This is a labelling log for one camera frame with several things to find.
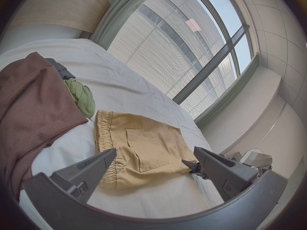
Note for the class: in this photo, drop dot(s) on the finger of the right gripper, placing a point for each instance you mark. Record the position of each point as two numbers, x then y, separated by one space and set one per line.
191 165
199 175

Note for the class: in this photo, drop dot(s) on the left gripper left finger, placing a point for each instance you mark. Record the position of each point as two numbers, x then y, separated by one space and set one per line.
84 174

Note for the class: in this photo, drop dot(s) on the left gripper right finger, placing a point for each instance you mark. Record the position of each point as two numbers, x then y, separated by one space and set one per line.
225 176

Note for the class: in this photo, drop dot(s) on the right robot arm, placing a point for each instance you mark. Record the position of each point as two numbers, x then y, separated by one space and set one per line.
256 159

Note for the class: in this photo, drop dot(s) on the white dressing table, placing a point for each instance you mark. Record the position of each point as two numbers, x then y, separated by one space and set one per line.
230 156

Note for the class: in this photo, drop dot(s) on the green garment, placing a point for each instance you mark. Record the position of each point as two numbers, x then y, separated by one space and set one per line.
82 99

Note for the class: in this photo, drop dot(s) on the brown garment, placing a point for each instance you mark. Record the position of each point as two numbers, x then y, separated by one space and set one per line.
36 109

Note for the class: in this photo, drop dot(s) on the bed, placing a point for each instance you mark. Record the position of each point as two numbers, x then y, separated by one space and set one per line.
144 90

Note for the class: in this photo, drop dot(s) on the black garment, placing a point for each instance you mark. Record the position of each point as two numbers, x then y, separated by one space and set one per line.
61 68

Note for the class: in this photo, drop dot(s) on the window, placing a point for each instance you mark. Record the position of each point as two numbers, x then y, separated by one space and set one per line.
172 47

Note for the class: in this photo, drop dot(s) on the round wall mirror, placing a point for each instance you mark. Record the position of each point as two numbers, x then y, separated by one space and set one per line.
255 150

